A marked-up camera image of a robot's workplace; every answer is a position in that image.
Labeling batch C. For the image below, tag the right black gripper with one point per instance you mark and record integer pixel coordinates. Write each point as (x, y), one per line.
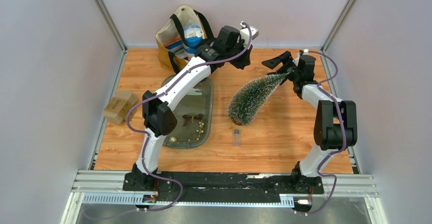
(273, 62)

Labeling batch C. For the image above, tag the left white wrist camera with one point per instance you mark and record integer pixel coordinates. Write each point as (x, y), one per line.
(249, 33)

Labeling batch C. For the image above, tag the gold bead garland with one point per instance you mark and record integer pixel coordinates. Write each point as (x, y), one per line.
(194, 132)

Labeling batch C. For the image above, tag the small frosted christmas tree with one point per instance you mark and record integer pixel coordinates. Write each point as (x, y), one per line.
(247, 102)

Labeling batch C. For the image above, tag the blue white bottle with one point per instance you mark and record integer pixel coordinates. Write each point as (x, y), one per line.
(193, 35)

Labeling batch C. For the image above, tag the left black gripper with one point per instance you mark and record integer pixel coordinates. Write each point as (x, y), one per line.
(245, 60)

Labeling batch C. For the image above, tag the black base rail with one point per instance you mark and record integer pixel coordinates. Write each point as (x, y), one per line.
(223, 187)

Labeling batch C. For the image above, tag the clear glass tray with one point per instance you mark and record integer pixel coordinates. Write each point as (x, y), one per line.
(199, 100)

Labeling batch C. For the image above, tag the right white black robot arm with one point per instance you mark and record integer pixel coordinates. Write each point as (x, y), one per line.
(335, 127)

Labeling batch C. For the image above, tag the clear plastic battery box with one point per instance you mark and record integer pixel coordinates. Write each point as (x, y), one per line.
(236, 137)

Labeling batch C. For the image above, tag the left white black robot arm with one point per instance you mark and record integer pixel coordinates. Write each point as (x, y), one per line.
(158, 106)

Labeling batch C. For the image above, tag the yellow canvas tote bag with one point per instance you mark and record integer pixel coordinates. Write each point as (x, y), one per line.
(170, 37)

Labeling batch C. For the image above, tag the brown ribbon bow ornament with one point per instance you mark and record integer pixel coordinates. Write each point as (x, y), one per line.
(190, 118)

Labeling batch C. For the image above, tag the cardboard wrapped felt pads pack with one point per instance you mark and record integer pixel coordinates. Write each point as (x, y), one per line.
(119, 106)

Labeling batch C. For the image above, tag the aluminium frame rail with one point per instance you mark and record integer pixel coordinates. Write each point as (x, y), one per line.
(107, 187)

